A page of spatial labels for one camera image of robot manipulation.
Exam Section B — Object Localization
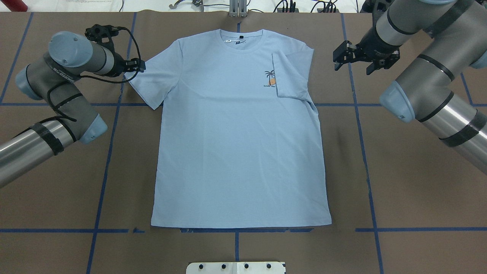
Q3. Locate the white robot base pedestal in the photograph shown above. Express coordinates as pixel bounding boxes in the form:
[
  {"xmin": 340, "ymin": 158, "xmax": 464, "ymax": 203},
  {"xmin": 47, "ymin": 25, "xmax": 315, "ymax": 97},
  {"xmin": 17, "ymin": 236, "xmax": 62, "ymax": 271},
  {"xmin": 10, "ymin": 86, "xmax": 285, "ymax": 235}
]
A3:
[{"xmin": 186, "ymin": 261, "xmax": 286, "ymax": 274}]

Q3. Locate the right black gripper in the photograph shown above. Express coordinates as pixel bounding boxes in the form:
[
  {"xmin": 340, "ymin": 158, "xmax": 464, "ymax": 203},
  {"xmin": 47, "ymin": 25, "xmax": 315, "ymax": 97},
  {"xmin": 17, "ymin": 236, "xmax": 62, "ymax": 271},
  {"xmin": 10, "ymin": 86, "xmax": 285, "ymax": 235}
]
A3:
[{"xmin": 333, "ymin": 40, "xmax": 400, "ymax": 76}]

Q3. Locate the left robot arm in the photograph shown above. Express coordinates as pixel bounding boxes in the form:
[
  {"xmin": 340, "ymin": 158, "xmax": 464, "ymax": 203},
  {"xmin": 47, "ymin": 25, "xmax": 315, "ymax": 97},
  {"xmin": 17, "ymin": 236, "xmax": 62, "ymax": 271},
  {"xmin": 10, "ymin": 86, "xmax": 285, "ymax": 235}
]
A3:
[{"xmin": 0, "ymin": 24, "xmax": 146, "ymax": 187}]

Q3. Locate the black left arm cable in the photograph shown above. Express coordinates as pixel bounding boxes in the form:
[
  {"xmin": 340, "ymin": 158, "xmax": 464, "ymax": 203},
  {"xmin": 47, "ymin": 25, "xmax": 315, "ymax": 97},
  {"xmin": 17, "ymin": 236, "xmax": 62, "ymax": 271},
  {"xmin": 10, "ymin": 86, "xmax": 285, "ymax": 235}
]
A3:
[{"xmin": 46, "ymin": 26, "xmax": 143, "ymax": 122}]

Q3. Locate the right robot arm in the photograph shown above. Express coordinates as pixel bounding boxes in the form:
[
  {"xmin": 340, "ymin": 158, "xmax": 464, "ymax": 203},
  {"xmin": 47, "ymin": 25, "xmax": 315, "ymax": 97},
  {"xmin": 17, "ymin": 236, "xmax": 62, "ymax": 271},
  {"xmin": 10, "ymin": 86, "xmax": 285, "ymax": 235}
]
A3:
[{"xmin": 333, "ymin": 0, "xmax": 487, "ymax": 173}]

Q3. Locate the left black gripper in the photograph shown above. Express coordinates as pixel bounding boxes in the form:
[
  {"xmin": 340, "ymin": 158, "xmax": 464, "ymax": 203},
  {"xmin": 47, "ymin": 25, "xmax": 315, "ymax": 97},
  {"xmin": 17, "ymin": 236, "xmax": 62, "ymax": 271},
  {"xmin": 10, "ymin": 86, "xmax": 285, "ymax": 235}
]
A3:
[{"xmin": 84, "ymin": 24, "xmax": 146, "ymax": 73}]

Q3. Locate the red cylinder bottle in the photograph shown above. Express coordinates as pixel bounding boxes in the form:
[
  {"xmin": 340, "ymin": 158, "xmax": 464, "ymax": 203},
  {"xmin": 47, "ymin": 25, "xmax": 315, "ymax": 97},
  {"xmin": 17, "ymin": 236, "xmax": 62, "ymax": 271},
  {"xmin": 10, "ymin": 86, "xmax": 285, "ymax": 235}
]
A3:
[{"xmin": 1, "ymin": 0, "xmax": 28, "ymax": 12}]

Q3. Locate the aluminium frame post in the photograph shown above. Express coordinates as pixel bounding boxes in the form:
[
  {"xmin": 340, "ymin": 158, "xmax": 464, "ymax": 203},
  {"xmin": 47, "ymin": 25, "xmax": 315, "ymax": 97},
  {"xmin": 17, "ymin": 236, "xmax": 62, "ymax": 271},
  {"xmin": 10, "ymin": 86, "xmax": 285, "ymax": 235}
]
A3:
[{"xmin": 229, "ymin": 0, "xmax": 248, "ymax": 18}]

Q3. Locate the light blue t-shirt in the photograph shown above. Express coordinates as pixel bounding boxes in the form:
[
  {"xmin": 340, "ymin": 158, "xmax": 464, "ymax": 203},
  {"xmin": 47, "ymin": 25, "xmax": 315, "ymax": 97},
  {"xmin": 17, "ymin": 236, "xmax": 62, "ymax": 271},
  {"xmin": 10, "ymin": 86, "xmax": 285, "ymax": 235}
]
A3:
[{"xmin": 126, "ymin": 29, "xmax": 332, "ymax": 229}]

